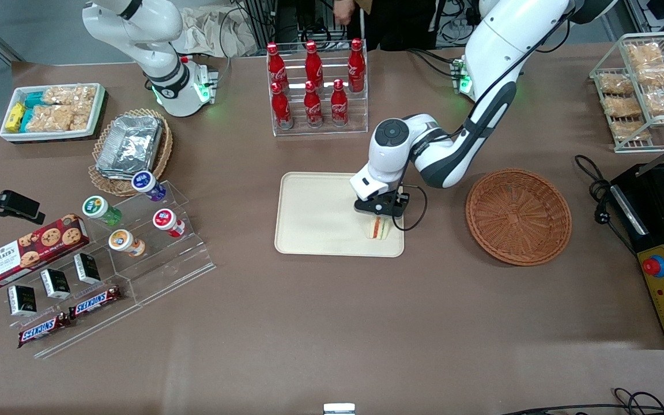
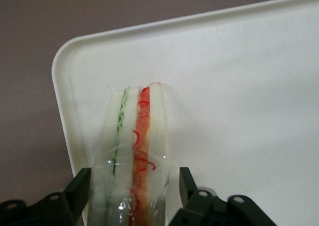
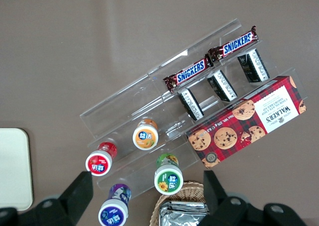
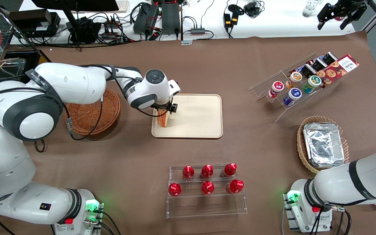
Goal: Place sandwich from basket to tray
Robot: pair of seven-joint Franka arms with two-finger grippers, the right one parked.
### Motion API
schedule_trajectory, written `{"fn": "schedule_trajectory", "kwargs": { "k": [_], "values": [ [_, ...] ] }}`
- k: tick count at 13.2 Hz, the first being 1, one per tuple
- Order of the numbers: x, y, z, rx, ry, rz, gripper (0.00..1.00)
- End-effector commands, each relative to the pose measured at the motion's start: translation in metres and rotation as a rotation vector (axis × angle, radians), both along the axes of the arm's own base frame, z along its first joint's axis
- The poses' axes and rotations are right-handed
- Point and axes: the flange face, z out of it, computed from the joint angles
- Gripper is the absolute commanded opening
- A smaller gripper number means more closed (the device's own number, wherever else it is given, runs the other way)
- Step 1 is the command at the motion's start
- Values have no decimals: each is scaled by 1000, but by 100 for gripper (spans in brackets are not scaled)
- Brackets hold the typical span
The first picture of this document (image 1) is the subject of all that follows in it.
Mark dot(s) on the triangular sandwich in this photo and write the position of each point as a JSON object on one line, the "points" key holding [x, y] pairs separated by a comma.
{"points": [[378, 229]]}

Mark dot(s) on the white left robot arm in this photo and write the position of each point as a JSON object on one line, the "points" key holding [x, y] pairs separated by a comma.
{"points": [[493, 46]]}

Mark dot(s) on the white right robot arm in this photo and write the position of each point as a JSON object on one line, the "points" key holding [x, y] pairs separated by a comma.
{"points": [[159, 23]]}

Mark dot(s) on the cream plastic tray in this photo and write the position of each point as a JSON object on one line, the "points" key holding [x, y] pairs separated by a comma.
{"points": [[320, 219]]}

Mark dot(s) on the round brown wicker basket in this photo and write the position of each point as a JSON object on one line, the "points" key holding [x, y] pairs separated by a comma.
{"points": [[518, 216]]}

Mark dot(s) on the oval tan wicker basket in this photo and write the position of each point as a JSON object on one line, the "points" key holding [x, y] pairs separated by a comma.
{"points": [[165, 150]]}

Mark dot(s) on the person's bare hand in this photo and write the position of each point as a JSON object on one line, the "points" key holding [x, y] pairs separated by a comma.
{"points": [[343, 11]]}

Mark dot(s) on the red Walkers cookie box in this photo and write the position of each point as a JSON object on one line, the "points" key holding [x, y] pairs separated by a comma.
{"points": [[32, 251]]}

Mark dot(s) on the clear acrylic bottle rack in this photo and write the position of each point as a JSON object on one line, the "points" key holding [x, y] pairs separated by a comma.
{"points": [[320, 131]]}

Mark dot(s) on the green yogurt drink bottle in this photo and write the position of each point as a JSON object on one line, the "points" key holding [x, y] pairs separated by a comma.
{"points": [[101, 210]]}

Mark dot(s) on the small black box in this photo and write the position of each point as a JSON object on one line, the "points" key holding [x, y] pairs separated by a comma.
{"points": [[87, 268], [22, 300], [55, 283]]}

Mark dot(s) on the red Coca-Cola bottle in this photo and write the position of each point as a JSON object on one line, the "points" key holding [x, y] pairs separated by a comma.
{"points": [[281, 106], [313, 62], [356, 66], [276, 64], [312, 105], [339, 105]]}

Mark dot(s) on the teal snack packet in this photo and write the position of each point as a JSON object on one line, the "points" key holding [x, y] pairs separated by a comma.
{"points": [[27, 119], [34, 99]]}

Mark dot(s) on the yellow snack packet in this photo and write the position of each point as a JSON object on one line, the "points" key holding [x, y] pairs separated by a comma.
{"points": [[15, 117]]}

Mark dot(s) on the clear acrylic stepped stand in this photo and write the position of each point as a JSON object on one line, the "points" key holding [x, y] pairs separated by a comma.
{"points": [[64, 308], [182, 271]]}

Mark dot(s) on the orange yogurt drink bottle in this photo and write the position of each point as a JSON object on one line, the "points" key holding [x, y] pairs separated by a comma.
{"points": [[125, 242]]}

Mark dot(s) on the Snickers chocolate bar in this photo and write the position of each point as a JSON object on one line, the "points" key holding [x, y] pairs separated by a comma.
{"points": [[44, 329], [97, 301]]}

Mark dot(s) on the stack of foil trays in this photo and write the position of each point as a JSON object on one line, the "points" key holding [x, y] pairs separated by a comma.
{"points": [[130, 147]]}

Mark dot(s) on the white rectangular snack bin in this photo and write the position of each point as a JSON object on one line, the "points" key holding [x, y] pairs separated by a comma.
{"points": [[98, 106]]}

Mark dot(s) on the purple yogurt drink bottle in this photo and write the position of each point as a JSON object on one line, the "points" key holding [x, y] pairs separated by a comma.
{"points": [[147, 185]]}

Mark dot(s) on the red yogurt drink bottle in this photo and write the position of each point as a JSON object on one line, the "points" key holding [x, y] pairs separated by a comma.
{"points": [[168, 222]]}

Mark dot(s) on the person in dark clothes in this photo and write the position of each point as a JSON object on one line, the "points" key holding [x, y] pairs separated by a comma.
{"points": [[401, 23]]}

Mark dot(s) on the crumpled beige bag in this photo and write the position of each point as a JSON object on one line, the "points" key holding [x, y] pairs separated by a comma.
{"points": [[211, 31]]}

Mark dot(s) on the black machine with yellow panel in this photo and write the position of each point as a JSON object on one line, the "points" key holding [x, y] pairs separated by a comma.
{"points": [[655, 230]]}

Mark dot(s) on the aluminium frame post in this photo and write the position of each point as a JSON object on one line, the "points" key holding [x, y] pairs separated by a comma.
{"points": [[260, 23]]}

